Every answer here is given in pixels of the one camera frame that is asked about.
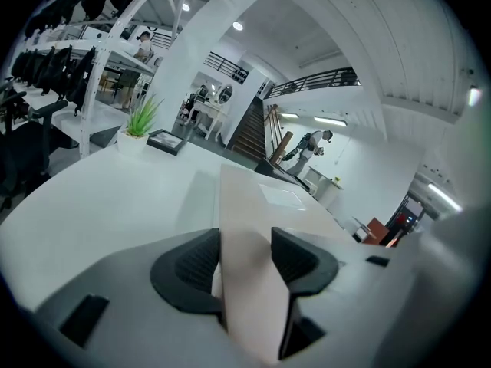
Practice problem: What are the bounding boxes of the tube ceiling light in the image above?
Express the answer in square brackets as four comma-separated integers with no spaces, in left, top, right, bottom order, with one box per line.
[313,115,349,127]
[427,181,464,213]

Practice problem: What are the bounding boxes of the white cabinet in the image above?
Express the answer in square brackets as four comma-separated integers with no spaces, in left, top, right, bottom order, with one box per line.
[305,166,345,209]

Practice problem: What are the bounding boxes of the black office chair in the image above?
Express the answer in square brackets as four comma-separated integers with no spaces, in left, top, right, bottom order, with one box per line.
[0,77,70,215]

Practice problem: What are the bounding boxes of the brown wooden staircase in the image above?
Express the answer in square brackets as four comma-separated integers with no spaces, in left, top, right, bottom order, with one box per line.
[231,100,270,161]

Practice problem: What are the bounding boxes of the black balcony railing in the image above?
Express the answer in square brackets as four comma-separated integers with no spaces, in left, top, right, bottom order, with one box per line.
[267,66,362,100]
[204,51,251,87]

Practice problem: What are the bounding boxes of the green plant in white pot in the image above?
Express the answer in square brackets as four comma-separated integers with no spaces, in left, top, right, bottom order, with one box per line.
[116,94,165,156]

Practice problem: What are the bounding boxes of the white metal shelf rack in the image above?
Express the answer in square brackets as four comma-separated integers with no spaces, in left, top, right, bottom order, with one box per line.
[22,0,186,159]

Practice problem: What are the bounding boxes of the beige item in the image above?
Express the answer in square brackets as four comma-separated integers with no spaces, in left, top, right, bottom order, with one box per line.
[218,163,358,364]

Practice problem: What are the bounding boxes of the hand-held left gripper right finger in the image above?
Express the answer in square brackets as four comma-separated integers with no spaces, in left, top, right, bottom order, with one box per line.
[270,226,421,368]

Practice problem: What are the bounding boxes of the black picture frame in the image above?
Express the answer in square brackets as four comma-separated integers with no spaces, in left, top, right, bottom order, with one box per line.
[146,129,185,157]

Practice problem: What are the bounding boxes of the white vanity table with mirror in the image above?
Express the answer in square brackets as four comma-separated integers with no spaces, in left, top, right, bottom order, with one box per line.
[186,84,235,142]

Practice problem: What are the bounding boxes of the brown wooden board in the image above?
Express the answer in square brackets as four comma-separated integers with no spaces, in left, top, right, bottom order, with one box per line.
[365,216,390,245]

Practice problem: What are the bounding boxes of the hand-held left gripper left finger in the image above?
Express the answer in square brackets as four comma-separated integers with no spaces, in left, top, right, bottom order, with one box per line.
[23,227,255,368]

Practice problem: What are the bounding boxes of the wooden stair post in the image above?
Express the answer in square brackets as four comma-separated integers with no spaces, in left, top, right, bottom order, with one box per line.
[268,130,295,166]

